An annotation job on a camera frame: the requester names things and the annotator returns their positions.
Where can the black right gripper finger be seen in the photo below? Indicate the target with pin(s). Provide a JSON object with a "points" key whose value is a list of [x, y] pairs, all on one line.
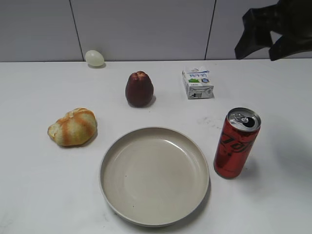
{"points": [[283, 46]]}

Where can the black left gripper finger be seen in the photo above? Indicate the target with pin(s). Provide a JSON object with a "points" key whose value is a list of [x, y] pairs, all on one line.
{"points": [[255, 36]]}

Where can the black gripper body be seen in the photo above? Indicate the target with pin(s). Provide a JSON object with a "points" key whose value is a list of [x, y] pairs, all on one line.
{"points": [[292, 18]]}

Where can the red cola can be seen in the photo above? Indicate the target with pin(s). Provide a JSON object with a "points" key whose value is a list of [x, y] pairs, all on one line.
{"points": [[240, 129]]}

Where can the beige round plate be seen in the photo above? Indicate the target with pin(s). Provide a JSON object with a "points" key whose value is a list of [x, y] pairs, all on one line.
{"points": [[154, 176]]}

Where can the small white milk carton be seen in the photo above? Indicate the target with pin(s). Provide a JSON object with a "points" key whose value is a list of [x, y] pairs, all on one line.
{"points": [[197, 83]]}

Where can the dark red wax apple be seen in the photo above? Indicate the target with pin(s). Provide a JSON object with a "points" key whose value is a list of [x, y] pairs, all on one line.
{"points": [[139, 89]]}

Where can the pale white egg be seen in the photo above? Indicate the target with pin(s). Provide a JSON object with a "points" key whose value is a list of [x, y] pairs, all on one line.
{"points": [[94, 58]]}

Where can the striped bread roll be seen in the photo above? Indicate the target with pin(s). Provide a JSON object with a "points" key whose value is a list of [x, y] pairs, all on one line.
{"points": [[77, 127]]}

